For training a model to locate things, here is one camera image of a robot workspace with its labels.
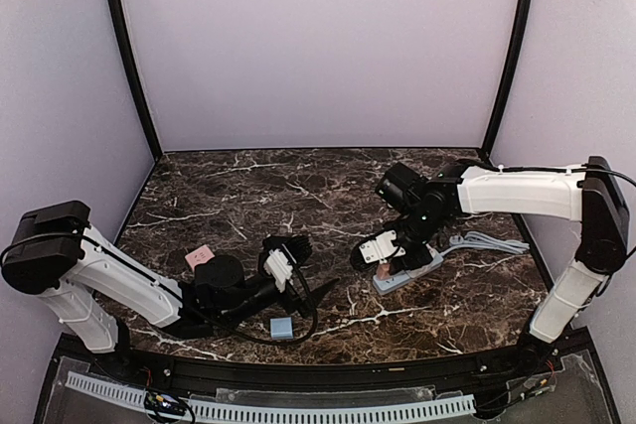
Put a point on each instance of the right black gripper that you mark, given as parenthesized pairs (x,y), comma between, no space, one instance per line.
(406,252)

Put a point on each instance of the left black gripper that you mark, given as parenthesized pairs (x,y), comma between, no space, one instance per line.
(296,295)

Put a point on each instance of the pink plug adapter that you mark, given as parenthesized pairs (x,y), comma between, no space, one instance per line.
(383,271)

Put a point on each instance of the blue plug adapter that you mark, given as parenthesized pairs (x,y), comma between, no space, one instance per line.
(281,328)

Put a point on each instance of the blue-grey power strip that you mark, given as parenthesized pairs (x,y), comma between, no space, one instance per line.
(403,278)

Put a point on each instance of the pink cube socket adapter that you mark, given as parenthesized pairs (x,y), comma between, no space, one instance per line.
(199,256)

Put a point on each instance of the white cube socket adapter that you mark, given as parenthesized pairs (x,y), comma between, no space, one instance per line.
(424,256)

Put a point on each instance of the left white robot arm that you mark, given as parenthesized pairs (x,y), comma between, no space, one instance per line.
(57,255)

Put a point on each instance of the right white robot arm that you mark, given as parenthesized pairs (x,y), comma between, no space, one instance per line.
(586,193)

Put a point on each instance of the small green circuit board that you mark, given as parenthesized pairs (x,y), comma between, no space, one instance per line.
(161,403)

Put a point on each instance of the black front frame rail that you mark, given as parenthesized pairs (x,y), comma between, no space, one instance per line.
(480,372)

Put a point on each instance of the white slotted cable duct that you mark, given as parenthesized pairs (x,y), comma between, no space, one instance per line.
(397,405)

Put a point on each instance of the right black frame post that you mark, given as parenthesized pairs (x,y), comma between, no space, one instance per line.
(507,77)

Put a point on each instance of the black frame post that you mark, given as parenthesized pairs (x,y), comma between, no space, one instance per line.
(507,77)
(122,37)

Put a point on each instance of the left black frame post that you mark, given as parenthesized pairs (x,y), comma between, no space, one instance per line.
(122,37)

